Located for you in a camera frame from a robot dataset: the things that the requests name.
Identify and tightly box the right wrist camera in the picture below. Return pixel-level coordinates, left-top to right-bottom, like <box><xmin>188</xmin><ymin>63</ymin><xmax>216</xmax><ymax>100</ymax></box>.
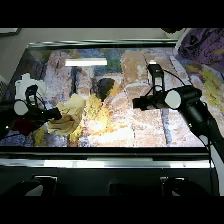
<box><xmin>147</xmin><ymin>63</ymin><xmax>166</xmax><ymax>98</ymax></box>

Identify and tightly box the silver frame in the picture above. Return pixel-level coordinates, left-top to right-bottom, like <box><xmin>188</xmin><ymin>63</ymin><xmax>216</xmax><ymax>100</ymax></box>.
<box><xmin>0</xmin><ymin>152</ymin><xmax>216</xmax><ymax>197</ymax></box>

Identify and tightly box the black cable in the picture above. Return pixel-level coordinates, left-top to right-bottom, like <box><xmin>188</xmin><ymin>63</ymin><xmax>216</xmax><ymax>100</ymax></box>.
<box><xmin>199</xmin><ymin>133</ymin><xmax>217</xmax><ymax>196</ymax></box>

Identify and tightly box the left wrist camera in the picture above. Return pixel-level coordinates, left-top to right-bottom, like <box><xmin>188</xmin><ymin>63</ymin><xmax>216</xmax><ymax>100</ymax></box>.
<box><xmin>24</xmin><ymin>84</ymin><xmax>40</xmax><ymax>108</ymax></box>

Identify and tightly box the white yellow patterned garment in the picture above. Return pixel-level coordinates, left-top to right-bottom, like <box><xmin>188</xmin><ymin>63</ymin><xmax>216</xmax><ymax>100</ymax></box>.
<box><xmin>194</xmin><ymin>63</ymin><xmax>224</xmax><ymax>114</ymax></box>

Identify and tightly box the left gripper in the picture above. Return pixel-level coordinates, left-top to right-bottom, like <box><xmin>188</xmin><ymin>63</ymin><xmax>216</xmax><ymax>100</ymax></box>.
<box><xmin>41</xmin><ymin>107</ymin><xmax>63</xmax><ymax>123</ymax></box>

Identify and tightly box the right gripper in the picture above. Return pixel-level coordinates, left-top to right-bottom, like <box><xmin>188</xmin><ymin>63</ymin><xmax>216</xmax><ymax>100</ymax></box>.
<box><xmin>132</xmin><ymin>94</ymin><xmax>158</xmax><ymax>111</ymax></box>

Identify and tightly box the dark red garment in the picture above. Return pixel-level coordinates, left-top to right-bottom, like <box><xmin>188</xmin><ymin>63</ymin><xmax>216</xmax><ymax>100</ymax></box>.
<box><xmin>12</xmin><ymin>116</ymin><xmax>44</xmax><ymax>137</ymax></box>

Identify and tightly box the purple garment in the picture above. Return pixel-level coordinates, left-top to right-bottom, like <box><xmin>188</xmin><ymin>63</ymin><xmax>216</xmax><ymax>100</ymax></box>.
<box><xmin>177</xmin><ymin>28</ymin><xmax>224</xmax><ymax>67</ymax></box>

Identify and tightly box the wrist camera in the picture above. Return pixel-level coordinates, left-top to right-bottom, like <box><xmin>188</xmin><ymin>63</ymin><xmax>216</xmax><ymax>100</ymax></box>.
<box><xmin>24</xmin><ymin>84</ymin><xmax>40</xmax><ymax>108</ymax></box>
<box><xmin>147</xmin><ymin>63</ymin><xmax>166</xmax><ymax>98</ymax></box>

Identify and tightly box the cream garment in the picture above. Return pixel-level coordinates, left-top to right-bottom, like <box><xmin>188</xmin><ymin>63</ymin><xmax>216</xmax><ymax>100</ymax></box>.
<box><xmin>47</xmin><ymin>93</ymin><xmax>88</xmax><ymax>136</ymax></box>

